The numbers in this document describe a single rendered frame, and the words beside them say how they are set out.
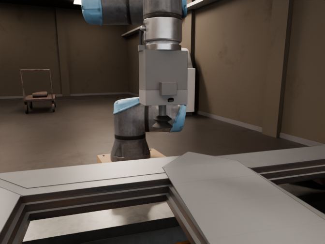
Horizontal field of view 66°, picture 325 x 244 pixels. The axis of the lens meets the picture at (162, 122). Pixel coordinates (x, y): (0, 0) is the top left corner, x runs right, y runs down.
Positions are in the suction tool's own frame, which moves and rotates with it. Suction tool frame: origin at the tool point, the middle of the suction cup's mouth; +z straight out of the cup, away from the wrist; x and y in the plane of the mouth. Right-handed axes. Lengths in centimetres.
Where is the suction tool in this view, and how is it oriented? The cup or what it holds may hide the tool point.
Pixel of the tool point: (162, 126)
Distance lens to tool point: 52.1
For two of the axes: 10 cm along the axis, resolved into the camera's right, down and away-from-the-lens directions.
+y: 9.6, -0.5, 2.8
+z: 0.0, 9.9, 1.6
